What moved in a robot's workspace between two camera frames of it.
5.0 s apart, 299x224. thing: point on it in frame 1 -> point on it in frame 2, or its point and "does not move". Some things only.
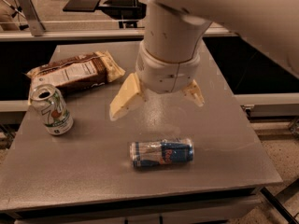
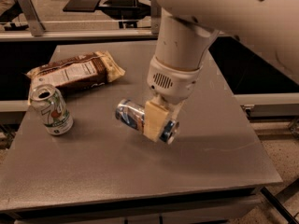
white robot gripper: [168, 73] -> [173, 82]
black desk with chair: [127, 6] does not move
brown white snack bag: [82, 71] does not move
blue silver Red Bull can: [152, 153] -> [133, 115]
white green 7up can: [48, 103] does not move
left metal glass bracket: [30, 13] does not move
